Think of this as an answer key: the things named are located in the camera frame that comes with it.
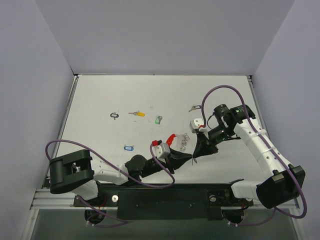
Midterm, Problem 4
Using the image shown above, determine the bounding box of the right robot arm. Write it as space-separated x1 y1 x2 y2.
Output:
189 104 306 209

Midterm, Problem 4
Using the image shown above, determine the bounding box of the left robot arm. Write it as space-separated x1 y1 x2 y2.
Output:
49 149 192 206

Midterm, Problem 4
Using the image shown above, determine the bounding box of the key with clear black tag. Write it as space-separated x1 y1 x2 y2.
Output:
188 105 202 113

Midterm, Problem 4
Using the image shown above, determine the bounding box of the key with green tag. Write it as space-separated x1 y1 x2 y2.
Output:
155 115 163 125

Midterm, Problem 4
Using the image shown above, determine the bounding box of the key with yellow tag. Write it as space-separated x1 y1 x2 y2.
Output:
129 111 145 117

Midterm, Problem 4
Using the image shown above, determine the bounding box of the key with black outlined tag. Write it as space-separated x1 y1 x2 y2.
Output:
110 112 119 120

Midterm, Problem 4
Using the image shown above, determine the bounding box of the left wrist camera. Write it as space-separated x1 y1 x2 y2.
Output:
152 142 171 159

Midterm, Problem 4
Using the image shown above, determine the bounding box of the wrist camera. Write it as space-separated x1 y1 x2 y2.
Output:
189 118 208 134
152 142 171 159

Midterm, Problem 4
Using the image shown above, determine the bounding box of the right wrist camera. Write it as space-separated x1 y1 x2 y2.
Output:
189 118 208 134

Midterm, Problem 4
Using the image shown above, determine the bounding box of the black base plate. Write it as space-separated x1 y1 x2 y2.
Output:
88 183 253 221

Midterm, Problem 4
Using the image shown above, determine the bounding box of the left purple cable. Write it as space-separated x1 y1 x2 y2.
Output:
44 139 176 228

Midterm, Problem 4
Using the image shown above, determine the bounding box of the purple cable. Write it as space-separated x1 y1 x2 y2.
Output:
44 139 176 228
201 84 308 228

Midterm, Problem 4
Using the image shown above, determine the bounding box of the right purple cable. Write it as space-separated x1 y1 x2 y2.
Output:
201 84 308 228

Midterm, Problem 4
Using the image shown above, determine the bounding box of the aluminium front rail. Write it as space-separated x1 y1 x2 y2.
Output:
30 189 302 211

